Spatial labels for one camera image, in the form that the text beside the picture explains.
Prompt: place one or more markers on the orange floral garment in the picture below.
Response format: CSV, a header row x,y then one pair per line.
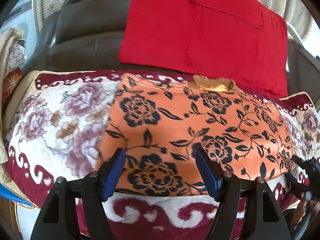
x,y
200,120

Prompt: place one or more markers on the blue flat object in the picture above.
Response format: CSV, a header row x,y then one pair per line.
x,y
15,196

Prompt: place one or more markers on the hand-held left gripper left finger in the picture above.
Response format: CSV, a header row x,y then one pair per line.
x,y
113,175

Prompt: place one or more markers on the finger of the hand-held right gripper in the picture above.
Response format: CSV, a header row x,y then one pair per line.
x,y
302,162
295,181

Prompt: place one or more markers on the white framed grey panel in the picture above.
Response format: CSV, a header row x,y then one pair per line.
x,y
300,55

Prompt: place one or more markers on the maroon white floral blanket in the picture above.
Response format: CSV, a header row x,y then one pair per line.
x,y
62,120

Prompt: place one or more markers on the person's right hand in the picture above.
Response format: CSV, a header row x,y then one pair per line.
x,y
303,207

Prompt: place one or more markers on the colourful printed cloth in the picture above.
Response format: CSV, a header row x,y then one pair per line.
x,y
13,62

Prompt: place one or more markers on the folded red garment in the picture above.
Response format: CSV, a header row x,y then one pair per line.
x,y
200,42

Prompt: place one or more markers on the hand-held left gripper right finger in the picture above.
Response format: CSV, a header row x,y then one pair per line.
x,y
207,175

